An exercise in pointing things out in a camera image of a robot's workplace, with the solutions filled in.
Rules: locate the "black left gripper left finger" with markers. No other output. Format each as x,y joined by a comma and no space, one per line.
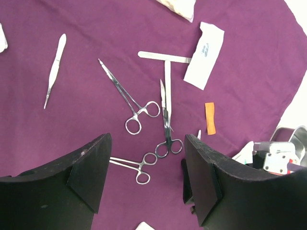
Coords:
63,194

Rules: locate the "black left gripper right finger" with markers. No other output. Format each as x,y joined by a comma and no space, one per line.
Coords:
227,195

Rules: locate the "steel surgical scissors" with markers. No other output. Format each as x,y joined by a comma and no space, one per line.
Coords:
167,128

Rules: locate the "green white suture packet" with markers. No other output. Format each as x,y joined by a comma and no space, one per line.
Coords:
245,156

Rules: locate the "white gauze pad right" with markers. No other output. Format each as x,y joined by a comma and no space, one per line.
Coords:
144,226

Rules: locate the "white gauze pad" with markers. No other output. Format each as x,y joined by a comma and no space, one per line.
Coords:
144,226
3,40

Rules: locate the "stainless steel tray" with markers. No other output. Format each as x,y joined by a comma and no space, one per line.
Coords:
298,136

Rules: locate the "purple cloth mat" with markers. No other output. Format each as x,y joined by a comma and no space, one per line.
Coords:
259,69

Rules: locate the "flat steel retractor bar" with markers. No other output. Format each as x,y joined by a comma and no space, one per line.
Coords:
167,59

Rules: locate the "white gauze pad upper left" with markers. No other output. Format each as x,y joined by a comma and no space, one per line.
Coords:
3,40

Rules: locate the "green gauze bag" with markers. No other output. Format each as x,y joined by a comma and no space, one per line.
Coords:
184,8

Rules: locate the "steel scalpel handle left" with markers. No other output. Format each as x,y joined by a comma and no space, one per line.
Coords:
55,66

